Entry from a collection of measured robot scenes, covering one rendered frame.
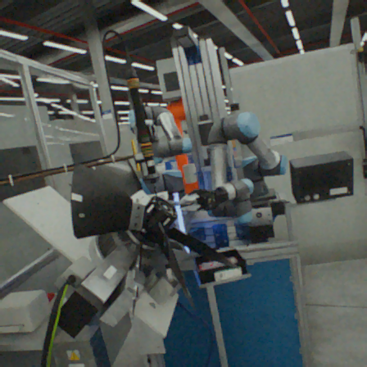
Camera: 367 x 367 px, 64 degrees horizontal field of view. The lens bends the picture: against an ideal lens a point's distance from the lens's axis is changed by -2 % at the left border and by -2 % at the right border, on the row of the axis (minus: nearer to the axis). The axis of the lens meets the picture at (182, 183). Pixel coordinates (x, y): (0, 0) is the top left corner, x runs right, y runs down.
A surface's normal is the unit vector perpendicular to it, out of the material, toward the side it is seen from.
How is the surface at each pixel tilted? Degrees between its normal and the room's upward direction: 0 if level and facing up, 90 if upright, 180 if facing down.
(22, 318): 90
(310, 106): 89
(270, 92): 90
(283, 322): 90
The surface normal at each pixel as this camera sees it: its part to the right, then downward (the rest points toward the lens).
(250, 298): -0.15, 0.17
